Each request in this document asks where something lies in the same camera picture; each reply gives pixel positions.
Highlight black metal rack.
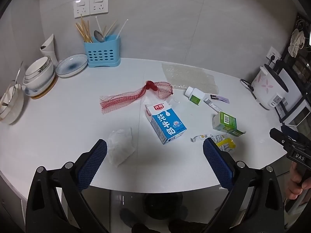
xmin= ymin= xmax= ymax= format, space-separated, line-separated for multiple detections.
xmin=274 ymin=12 xmax=311 ymax=127

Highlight green white cardboard box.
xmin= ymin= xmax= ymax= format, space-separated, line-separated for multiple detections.
xmin=212 ymin=112 xmax=246 ymax=137

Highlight blue plastic utensil holder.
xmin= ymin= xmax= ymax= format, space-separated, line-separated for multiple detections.
xmin=84 ymin=35 xmax=121 ymax=68

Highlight purple sachet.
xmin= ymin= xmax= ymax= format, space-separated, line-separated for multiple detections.
xmin=210 ymin=94 xmax=230 ymax=104

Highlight white microwave oven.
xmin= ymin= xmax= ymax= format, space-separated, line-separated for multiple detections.
xmin=281 ymin=99 xmax=311 ymax=130

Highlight white bowl dark rim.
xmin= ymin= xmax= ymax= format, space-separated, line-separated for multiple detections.
xmin=25 ymin=57 xmax=53 ymax=78

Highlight red mesh bag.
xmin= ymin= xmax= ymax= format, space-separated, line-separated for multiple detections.
xmin=100 ymin=80 xmax=174 ymax=115

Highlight black power cord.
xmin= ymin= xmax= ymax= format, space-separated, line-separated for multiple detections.
xmin=240 ymin=79 xmax=262 ymax=100

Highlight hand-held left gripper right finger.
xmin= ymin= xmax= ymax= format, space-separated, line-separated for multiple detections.
xmin=203 ymin=137 xmax=286 ymax=233

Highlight blue white milk carton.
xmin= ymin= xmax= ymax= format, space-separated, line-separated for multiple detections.
xmin=145 ymin=101 xmax=187 ymax=145

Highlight white tissue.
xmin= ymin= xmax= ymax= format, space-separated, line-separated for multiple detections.
xmin=107 ymin=127 xmax=136 ymax=167

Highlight white slanted-rim jug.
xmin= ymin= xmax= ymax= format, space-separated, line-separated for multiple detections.
xmin=40 ymin=34 xmax=59 ymax=66

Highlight clear bubble wrap sheet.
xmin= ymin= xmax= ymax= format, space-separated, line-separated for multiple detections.
xmin=162 ymin=63 xmax=219 ymax=94

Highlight white floral rice cooker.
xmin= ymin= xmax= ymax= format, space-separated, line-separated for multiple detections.
xmin=251 ymin=64 xmax=290 ymax=110

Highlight black trash bin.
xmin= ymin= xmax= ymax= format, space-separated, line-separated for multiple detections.
xmin=142 ymin=194 xmax=184 ymax=220

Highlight large white bowl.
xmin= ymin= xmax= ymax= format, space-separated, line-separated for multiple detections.
xmin=23 ymin=63 xmax=56 ymax=92

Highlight white double wall socket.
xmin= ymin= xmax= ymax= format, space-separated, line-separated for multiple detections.
xmin=266 ymin=47 xmax=282 ymax=63

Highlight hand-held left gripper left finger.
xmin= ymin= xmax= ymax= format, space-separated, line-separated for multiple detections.
xmin=25 ymin=139 xmax=108 ymax=233

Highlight cream mesh cloth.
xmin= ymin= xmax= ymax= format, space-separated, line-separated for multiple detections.
xmin=289 ymin=28 xmax=306 ymax=58

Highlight blue patterned plate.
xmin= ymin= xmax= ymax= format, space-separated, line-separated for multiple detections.
xmin=55 ymin=54 xmax=88 ymax=78

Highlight person's dark trousers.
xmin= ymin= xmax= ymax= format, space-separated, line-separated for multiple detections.
xmin=131 ymin=220 xmax=207 ymax=233

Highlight white vented appliance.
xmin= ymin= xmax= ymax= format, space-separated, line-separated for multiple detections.
xmin=276 ymin=67 xmax=304 ymax=107

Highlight person's right hand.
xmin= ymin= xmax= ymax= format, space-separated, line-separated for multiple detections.
xmin=285 ymin=161 xmax=311 ymax=201

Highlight round wooden trivet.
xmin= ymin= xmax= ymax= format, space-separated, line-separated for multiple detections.
xmin=31 ymin=76 xmax=59 ymax=100

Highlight white stick sachet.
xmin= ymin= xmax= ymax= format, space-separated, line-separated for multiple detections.
xmin=204 ymin=98 xmax=220 ymax=113

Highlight small white yellow wrapper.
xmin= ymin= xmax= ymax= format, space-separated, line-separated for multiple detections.
xmin=190 ymin=133 xmax=212 ymax=143

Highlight long metal ladle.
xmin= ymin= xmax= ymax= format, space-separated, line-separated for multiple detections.
xmin=14 ymin=62 xmax=24 ymax=86

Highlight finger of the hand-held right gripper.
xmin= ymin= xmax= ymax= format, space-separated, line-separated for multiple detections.
xmin=269 ymin=127 xmax=296 ymax=151
xmin=281 ymin=124 xmax=305 ymax=139

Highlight white pill bottle green label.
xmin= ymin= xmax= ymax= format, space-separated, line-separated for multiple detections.
xmin=185 ymin=86 xmax=205 ymax=105

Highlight bundle of wooden chopsticks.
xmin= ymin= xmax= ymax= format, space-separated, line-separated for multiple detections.
xmin=75 ymin=15 xmax=118 ymax=43

